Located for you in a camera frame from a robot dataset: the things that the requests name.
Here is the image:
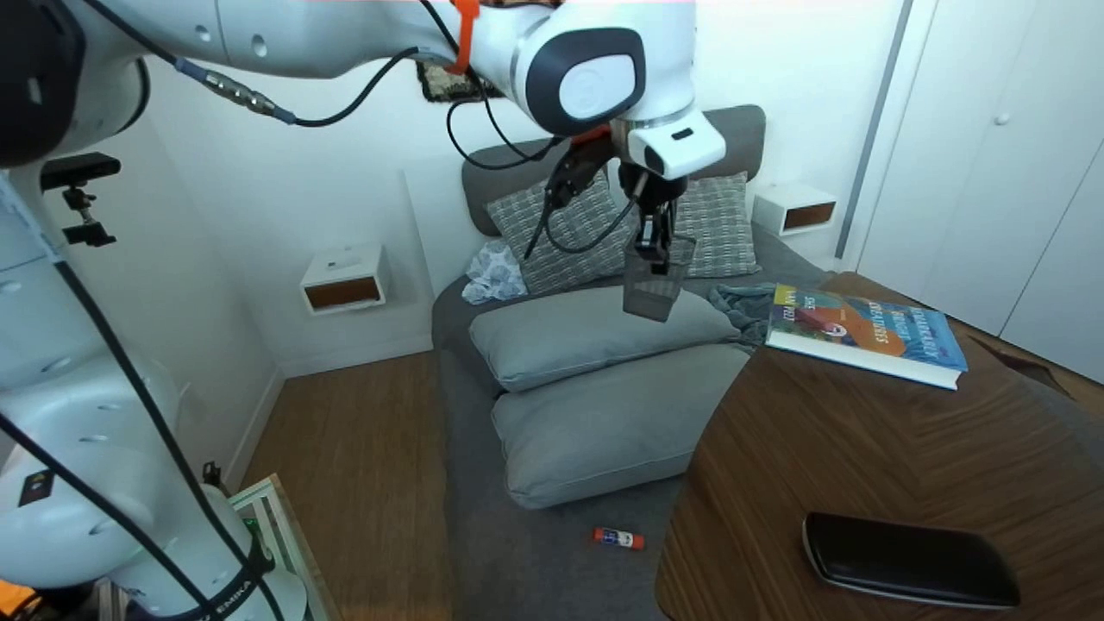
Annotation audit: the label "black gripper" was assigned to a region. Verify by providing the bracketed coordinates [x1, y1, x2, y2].
[617, 162, 685, 276]

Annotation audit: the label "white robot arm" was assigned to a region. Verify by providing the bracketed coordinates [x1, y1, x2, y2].
[0, 0, 723, 621]

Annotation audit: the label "grey bed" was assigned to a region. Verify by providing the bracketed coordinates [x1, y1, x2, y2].
[427, 219, 830, 621]

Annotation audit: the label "right checked cushion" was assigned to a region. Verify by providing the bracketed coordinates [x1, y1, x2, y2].
[675, 174, 760, 279]

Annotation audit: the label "checked cushion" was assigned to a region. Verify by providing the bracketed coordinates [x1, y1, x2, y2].
[485, 174, 636, 296]
[675, 174, 760, 279]

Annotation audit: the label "left checked cushion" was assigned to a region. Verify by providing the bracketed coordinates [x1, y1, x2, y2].
[485, 174, 636, 296]

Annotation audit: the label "dark grey knitted throw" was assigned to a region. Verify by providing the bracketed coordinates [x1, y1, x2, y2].
[707, 284, 772, 345]

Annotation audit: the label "right grey headboard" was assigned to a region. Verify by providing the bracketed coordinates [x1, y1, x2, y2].
[707, 102, 767, 180]

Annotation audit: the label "grey headboard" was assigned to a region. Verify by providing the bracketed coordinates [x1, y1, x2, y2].
[707, 102, 767, 180]
[461, 141, 564, 238]

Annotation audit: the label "upper grey pillow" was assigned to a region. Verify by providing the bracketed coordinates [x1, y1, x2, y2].
[469, 286, 740, 392]

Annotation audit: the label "grey pillow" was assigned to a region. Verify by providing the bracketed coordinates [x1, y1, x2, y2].
[469, 286, 740, 392]
[490, 345, 747, 511]

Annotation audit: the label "left grey headboard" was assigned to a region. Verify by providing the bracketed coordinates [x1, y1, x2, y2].
[461, 141, 564, 238]

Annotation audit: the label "white patterned cloth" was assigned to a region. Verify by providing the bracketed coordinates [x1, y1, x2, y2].
[461, 238, 529, 302]

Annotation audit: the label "lower grey pillow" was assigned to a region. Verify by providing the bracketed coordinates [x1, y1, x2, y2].
[490, 345, 747, 511]

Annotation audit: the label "colourful hardcover book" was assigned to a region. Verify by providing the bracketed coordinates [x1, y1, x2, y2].
[767, 284, 968, 389]

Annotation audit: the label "small red white object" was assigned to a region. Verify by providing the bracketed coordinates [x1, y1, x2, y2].
[591, 527, 647, 550]

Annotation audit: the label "white wardrobe doors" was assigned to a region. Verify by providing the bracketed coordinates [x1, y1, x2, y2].
[853, 0, 1104, 380]

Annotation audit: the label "white framed box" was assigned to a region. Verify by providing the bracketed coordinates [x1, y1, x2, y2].
[231, 476, 338, 621]

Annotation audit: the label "right white wall shelf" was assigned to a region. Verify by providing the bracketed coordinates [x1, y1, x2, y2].
[752, 184, 836, 238]

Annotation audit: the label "white wall shelf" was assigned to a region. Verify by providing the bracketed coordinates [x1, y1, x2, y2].
[300, 249, 385, 317]
[752, 184, 836, 238]

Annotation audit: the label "left white wall shelf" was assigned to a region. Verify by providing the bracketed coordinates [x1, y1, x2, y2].
[300, 249, 385, 317]

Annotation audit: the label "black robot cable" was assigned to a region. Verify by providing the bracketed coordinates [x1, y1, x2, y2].
[84, 0, 647, 261]

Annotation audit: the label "black camera on stand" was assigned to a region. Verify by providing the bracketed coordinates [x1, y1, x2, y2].
[39, 151, 119, 249]

